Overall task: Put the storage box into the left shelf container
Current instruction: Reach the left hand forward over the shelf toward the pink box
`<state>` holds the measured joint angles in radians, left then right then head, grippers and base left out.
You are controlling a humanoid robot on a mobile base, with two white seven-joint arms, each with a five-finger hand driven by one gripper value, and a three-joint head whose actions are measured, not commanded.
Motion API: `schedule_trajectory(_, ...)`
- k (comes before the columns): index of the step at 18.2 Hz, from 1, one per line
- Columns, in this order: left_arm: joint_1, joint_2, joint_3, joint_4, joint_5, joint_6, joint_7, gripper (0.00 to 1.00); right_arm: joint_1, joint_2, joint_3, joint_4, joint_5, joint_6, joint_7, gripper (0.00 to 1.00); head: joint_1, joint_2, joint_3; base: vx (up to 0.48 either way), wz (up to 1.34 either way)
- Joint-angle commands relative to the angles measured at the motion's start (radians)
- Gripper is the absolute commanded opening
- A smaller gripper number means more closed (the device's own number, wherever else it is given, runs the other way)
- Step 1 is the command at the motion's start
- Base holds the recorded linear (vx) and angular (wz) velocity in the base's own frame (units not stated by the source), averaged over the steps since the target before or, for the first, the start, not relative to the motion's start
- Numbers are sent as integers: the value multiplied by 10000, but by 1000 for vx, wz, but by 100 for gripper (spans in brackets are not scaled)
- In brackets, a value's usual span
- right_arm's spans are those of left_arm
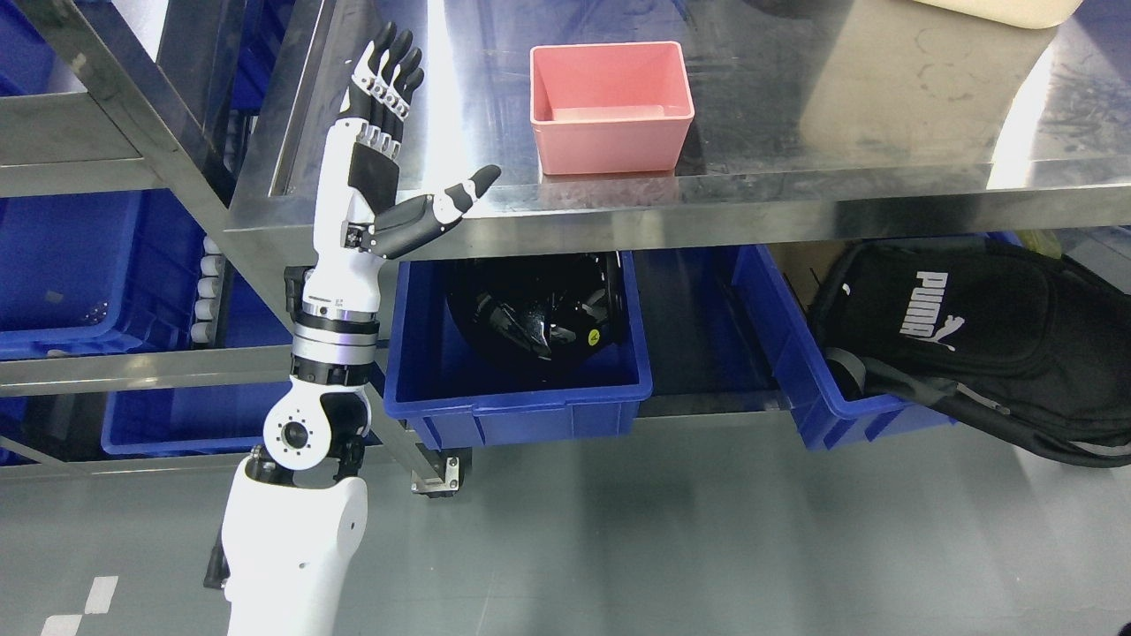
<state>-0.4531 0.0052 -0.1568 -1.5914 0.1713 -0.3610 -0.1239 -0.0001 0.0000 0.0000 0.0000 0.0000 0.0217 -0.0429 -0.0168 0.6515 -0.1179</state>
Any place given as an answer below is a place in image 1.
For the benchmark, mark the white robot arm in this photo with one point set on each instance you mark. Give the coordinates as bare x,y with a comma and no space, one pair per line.
297,508

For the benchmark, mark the black Puma bag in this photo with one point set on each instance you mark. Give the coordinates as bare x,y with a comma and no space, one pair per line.
1030,349

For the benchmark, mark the pink plastic storage box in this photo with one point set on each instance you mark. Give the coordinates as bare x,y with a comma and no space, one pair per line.
609,108

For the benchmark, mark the stainless steel table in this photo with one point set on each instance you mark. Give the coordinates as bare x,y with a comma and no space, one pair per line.
814,120

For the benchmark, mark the stainless steel shelf rack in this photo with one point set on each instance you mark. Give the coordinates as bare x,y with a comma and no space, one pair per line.
138,96

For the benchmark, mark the blue lower shelf bin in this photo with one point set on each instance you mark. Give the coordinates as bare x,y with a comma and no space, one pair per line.
201,420

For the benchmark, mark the blue shelf bin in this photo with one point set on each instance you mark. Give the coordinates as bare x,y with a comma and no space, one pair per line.
97,273
201,420

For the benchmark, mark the blue bin with bag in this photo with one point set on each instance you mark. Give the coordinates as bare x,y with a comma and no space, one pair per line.
776,283

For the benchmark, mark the blue bin with helmet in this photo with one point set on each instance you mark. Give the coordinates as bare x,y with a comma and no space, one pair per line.
454,398

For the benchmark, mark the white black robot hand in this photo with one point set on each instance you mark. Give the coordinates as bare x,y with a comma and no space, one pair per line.
359,222

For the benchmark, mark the blue shelf bin left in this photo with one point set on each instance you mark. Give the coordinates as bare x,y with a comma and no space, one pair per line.
97,273

